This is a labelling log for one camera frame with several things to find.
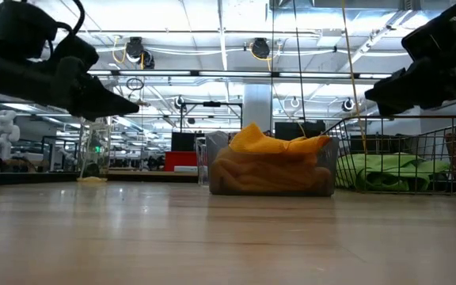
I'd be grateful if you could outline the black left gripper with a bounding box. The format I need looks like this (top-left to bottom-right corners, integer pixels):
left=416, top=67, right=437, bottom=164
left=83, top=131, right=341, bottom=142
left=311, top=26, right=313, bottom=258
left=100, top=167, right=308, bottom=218
left=0, top=53, right=140, bottom=122

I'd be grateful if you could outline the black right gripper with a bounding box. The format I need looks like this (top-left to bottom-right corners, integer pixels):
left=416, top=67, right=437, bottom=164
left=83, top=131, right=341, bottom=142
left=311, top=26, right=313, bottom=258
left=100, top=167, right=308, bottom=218
left=364, top=55, right=456, bottom=116

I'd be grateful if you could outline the green microfiber towel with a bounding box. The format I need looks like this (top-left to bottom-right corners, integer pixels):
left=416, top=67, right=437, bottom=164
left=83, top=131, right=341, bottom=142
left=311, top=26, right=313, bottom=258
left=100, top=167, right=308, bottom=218
left=335, top=152, right=452, bottom=193

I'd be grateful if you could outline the orange microfiber towel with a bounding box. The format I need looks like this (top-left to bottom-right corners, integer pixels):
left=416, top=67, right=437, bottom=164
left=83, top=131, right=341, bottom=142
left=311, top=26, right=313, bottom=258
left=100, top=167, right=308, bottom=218
left=213, top=148, right=334, bottom=195
left=229, top=121, right=333, bottom=156

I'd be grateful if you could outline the black monitor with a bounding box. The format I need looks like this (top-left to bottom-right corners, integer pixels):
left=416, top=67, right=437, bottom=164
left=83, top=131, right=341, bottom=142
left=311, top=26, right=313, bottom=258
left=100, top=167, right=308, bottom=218
left=170, top=131, right=206, bottom=153
left=274, top=120, right=327, bottom=143

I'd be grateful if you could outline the red box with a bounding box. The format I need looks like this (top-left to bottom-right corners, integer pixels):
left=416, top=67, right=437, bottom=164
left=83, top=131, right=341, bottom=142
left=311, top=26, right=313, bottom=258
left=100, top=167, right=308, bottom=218
left=164, top=150, right=198, bottom=173

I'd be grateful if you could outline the clear plastic bin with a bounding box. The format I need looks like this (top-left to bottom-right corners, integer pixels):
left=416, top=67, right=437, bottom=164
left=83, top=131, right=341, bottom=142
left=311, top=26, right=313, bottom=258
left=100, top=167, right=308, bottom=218
left=195, top=136, right=211, bottom=187

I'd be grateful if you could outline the smoked grey plastic bin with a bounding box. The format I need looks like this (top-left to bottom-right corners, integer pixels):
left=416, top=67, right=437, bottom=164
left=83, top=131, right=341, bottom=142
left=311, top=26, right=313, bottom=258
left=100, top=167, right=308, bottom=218
left=206, top=131, right=340, bottom=198

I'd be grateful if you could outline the white building column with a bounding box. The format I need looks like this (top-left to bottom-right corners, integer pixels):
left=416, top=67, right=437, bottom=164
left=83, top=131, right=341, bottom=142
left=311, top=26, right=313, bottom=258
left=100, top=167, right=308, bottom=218
left=242, top=82, right=273, bottom=134

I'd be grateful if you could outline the metal wire basket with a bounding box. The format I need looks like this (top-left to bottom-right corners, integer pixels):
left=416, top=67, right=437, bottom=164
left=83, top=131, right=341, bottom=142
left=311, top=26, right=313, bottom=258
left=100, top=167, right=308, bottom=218
left=317, top=114, right=456, bottom=196

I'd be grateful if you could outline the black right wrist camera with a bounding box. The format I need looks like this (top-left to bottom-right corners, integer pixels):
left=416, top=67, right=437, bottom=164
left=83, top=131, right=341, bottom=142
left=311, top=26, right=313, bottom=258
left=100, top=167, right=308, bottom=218
left=401, top=0, right=456, bottom=67

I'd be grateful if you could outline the yellow hanging cable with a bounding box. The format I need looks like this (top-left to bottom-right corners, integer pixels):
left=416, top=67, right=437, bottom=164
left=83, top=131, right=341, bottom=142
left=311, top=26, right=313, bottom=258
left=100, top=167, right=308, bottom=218
left=340, top=0, right=368, bottom=154

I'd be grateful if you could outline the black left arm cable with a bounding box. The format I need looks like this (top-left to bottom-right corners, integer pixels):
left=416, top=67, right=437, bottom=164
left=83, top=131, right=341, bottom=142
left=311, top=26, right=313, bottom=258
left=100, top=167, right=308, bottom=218
left=47, top=0, right=86, bottom=40

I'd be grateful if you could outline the black aluminium table frame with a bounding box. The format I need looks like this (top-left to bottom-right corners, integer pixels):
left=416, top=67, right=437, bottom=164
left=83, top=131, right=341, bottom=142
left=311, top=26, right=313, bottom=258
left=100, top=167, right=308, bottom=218
left=0, top=169, right=200, bottom=187

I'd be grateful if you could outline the black metal frame stand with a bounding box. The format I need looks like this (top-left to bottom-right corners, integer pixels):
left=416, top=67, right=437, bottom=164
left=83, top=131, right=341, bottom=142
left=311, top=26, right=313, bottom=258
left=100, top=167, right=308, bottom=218
left=179, top=101, right=244, bottom=127

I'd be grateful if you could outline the black hanging cable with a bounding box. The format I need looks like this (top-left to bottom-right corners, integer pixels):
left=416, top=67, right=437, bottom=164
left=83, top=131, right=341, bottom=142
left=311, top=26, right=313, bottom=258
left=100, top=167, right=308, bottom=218
left=292, top=0, right=309, bottom=138

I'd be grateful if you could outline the long ceiling light rail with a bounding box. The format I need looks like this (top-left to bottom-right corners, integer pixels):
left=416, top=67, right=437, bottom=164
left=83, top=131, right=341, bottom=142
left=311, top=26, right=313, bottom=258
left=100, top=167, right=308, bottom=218
left=87, top=69, right=391, bottom=79

